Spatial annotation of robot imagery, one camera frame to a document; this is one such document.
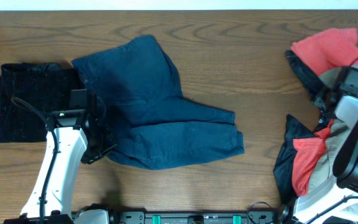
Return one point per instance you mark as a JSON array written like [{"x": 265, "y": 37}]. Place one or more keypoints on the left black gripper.
[{"x": 91, "y": 153}]

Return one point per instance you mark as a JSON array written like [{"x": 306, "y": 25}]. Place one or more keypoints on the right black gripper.
[{"x": 322, "y": 100}]

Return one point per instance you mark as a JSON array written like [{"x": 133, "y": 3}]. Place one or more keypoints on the navy blue denim shorts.
[{"x": 156, "y": 127}]

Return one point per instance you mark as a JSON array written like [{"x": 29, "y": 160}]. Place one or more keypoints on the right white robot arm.
[{"x": 333, "y": 185}]

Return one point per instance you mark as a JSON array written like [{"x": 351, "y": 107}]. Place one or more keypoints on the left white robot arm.
[{"x": 73, "y": 138}]

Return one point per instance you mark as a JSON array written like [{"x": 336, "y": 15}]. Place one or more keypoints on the khaki beige shorts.
[{"x": 324, "y": 167}]

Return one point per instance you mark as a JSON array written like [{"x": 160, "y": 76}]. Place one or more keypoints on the red and black garment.
[{"x": 302, "y": 148}]

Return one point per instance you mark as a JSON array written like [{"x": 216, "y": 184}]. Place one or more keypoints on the folded black sparkly garment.
[{"x": 45, "y": 86}]

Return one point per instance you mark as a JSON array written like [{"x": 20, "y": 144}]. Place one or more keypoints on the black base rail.
[{"x": 259, "y": 212}]

